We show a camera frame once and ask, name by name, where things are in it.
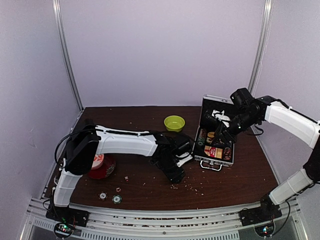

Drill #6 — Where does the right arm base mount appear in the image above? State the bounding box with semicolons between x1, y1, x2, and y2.
239;207;282;227

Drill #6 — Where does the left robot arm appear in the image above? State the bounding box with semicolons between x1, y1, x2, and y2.
51;119;193;222

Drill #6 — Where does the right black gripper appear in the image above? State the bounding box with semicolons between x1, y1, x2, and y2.
210;110;260;147

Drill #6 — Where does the green chip stack in case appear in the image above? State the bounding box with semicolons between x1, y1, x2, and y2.
196;128;207;146

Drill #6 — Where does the green plastic bowl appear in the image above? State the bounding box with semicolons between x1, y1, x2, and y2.
163;115;186;133

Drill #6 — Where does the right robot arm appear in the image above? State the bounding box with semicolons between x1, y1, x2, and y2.
211;88;320;221

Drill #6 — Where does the aluminium front rail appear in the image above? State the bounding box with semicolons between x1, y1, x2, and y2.
18;198;310;240

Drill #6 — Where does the left aluminium frame post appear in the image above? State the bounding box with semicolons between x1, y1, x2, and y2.
52;0;84;112

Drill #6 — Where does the mixed chip stack in case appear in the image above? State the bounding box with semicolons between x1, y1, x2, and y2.
222;147;234;162

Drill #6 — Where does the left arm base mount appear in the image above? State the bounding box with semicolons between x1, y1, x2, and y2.
45;207;90;227

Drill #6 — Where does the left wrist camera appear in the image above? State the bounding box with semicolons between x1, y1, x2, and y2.
176;152;193;168

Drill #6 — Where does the green poker chip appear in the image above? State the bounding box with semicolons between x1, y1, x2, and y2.
112;194;122;204

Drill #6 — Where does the aluminium frame post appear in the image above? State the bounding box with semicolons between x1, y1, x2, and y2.
248;0;274;95
52;0;84;112

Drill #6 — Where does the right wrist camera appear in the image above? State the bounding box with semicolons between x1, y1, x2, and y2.
211;109;231;128

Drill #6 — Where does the right aluminium frame post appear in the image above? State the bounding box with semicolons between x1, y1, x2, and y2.
248;0;274;95

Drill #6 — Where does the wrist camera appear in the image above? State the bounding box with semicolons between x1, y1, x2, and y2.
176;152;193;168
211;109;231;128

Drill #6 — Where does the red banded card deck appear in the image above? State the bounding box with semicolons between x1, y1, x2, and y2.
204;145;223;159

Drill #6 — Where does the aluminium poker chip case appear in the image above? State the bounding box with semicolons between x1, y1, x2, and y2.
192;94;238;172

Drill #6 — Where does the white red poker chip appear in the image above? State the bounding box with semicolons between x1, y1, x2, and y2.
98;192;108;201

